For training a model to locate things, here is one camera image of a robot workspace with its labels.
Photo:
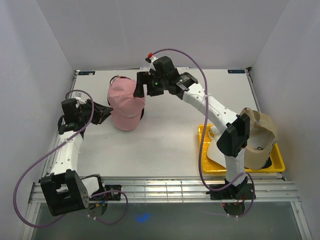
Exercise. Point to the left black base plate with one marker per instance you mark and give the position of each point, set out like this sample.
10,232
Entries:
110,196

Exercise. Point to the right black corner label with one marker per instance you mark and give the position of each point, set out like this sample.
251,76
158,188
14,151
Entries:
236,71

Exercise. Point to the white baseball cap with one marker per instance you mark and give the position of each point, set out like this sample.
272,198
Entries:
213,153

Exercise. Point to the pink baseball cap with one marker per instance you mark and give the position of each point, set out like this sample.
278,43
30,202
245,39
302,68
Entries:
121,87

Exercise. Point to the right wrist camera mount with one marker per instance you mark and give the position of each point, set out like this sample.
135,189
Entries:
152,69

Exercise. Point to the aluminium frame rail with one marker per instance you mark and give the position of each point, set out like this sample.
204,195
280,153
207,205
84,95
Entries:
192,190

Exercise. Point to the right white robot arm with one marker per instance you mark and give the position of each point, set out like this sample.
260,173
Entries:
234,128

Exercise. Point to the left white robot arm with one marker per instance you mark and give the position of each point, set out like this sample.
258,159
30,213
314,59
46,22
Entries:
63,189

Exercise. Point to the black corner label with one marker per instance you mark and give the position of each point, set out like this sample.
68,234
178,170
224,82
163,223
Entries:
86,73
236,71

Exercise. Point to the yellow plastic tray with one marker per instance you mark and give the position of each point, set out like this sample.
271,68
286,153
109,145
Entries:
213,168

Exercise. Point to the beige baseball cap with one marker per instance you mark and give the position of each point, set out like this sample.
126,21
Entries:
263,134

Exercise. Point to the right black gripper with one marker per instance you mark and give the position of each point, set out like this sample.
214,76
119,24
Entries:
143,78

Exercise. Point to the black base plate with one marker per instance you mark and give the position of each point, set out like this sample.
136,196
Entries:
240,192
110,196

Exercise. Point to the left black corner label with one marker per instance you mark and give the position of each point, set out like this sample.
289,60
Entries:
86,73

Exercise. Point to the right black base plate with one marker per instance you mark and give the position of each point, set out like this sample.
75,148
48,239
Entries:
240,192

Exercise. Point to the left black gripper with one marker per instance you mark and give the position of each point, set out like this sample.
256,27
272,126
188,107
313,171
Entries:
101,112

